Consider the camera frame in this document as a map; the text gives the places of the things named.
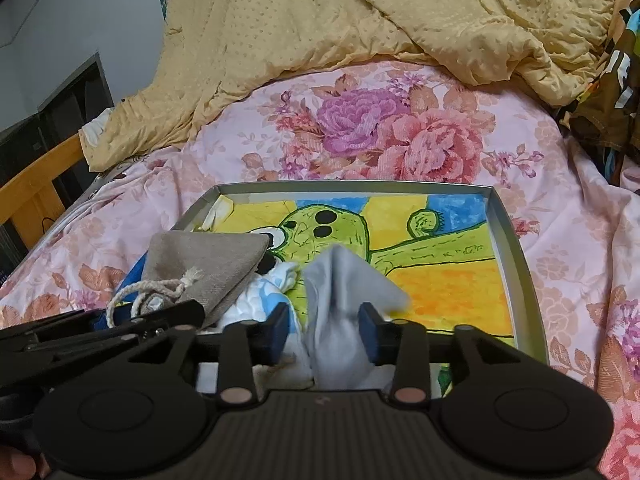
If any grey drawstring pouch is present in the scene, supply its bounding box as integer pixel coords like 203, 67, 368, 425
105, 231, 270, 328

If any light grey cloth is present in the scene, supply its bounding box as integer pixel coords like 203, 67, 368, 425
303, 245, 409, 391

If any colourful striped brown garment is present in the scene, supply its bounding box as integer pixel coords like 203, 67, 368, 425
561, 0, 639, 185

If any pink floral bedsheet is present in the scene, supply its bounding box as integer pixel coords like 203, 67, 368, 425
1, 62, 639, 479

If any wooden bed frame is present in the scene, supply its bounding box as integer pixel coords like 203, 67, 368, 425
0, 133, 84, 249

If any white baby cloth blue print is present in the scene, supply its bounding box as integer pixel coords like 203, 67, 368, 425
215, 262, 299, 334

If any dark cabinet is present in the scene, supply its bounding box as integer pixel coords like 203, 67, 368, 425
1, 53, 114, 278

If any left hand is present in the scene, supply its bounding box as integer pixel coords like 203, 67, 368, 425
0, 446, 51, 480

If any tan dotted blanket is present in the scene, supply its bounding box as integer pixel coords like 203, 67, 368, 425
81, 0, 614, 171

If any grey tray with cartoon picture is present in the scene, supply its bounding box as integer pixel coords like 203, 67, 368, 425
169, 182, 547, 391

